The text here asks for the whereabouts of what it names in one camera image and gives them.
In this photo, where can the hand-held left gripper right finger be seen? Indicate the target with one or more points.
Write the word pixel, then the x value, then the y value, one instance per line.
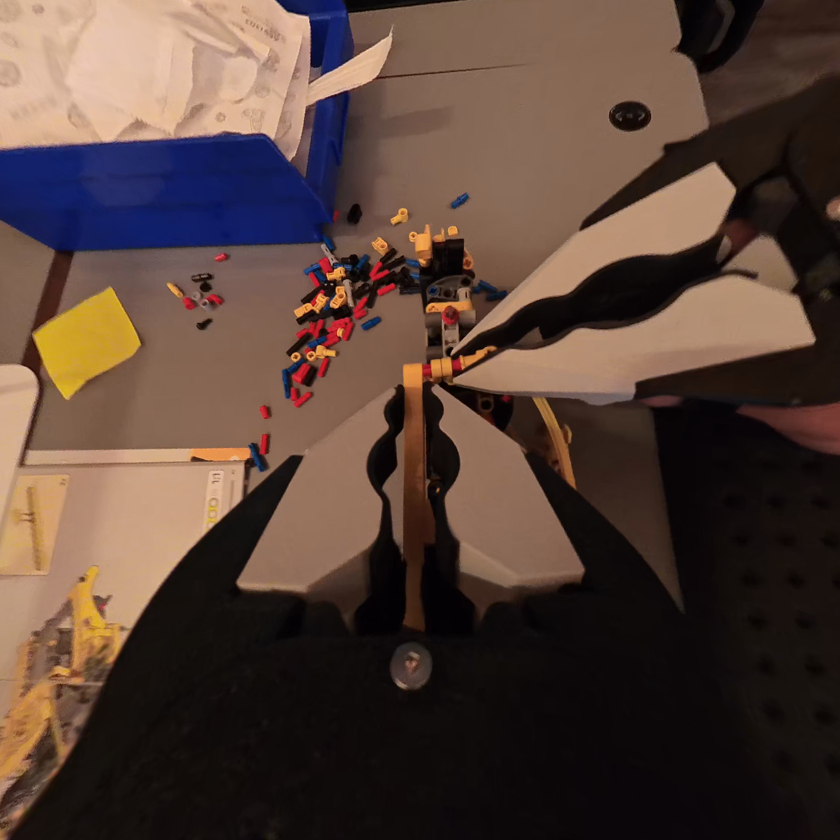
pixel 512 525

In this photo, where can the stubby black brick connector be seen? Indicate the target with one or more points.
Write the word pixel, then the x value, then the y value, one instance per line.
pixel 354 213

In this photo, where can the open instruction booklet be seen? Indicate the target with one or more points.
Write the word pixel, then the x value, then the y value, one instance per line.
pixel 131 512

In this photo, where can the large pile of brick pins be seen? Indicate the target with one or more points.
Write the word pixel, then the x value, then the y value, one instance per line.
pixel 328 308

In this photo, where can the black office chair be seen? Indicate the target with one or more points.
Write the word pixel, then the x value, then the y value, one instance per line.
pixel 722 33

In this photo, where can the small group of brick pins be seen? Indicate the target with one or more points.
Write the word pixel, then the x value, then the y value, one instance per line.
pixel 203 298

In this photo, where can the blue plastic bin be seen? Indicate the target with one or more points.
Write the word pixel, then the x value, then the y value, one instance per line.
pixel 164 190

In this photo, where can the white crumpled paper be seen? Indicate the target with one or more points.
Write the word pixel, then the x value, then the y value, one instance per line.
pixel 131 65

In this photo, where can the black desk grommet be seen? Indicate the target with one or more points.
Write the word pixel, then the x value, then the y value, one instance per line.
pixel 630 116

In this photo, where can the person's right hand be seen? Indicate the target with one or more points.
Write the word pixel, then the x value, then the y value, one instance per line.
pixel 807 426

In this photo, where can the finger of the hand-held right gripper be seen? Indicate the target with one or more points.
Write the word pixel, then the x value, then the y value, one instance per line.
pixel 643 223
pixel 689 341

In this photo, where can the grey desk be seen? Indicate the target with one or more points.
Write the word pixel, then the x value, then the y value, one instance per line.
pixel 492 131

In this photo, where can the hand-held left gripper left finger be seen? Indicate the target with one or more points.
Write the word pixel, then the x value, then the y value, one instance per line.
pixel 308 525

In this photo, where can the yellow brick car model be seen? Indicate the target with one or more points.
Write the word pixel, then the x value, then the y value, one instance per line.
pixel 415 459

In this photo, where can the yellow sticky note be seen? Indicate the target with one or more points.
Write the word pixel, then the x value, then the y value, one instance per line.
pixel 85 341

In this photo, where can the white stand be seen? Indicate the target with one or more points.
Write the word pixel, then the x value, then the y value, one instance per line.
pixel 16 426

